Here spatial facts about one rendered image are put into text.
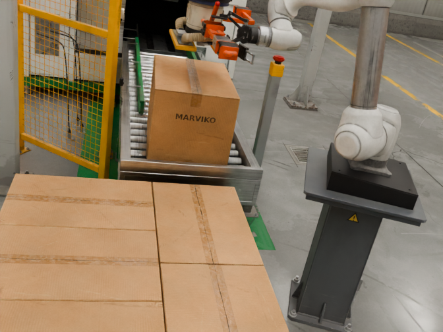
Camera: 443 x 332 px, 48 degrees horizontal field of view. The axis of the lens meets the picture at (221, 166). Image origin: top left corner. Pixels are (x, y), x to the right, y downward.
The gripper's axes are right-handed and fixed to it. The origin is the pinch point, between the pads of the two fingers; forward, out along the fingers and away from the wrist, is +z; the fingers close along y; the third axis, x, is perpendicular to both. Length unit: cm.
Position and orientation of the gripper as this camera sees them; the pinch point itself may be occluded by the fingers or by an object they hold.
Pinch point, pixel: (213, 29)
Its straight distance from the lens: 231.4
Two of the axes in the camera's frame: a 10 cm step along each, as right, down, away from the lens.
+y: -1.6, 8.8, 4.4
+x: -1.9, -4.7, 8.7
